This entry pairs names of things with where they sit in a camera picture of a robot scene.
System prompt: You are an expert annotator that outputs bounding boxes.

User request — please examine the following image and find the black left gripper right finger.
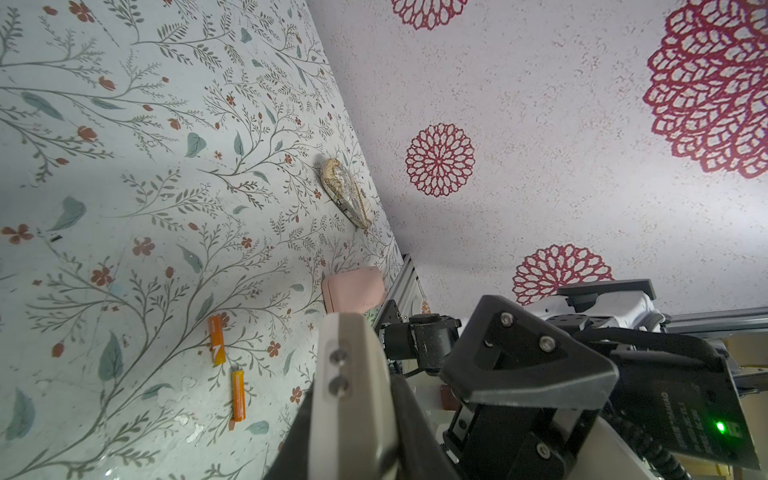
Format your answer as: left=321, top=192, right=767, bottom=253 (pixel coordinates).
left=391, top=375, right=459, bottom=480

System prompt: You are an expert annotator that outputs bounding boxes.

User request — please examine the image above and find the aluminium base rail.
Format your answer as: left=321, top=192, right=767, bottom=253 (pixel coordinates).
left=373, top=254, right=423, bottom=332

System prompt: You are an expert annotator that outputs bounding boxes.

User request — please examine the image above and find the orange aa battery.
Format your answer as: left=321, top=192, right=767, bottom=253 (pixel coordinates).
left=208, top=314, right=226, bottom=366
left=231, top=368, right=246, bottom=423

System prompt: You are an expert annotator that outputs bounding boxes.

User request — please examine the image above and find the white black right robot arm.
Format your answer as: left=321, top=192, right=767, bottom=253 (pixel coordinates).
left=375, top=279, right=767, bottom=479

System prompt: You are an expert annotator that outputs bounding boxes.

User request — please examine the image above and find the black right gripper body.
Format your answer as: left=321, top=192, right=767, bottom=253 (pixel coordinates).
left=442, top=404, right=598, bottom=479

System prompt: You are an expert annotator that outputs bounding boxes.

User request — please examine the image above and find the orange AA battery lower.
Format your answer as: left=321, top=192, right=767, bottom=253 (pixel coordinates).
left=231, top=368, right=246, bottom=423

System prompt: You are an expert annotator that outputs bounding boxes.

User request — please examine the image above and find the pink rounded case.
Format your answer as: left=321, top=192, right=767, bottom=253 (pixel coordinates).
left=321, top=266, right=386, bottom=314

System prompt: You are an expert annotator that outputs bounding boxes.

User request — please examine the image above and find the orange AA battery upper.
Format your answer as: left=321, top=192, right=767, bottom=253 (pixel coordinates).
left=208, top=314, right=226, bottom=366

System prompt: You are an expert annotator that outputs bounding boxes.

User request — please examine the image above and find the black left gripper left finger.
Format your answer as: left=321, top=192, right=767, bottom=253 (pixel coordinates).
left=264, top=387, right=314, bottom=480

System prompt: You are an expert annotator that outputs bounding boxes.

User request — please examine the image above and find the white universal AC remote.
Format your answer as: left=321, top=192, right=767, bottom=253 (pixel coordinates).
left=308, top=313, right=399, bottom=479

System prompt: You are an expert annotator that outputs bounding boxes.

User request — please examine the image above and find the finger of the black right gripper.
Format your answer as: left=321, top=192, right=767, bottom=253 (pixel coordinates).
left=440, top=295, right=619, bottom=410

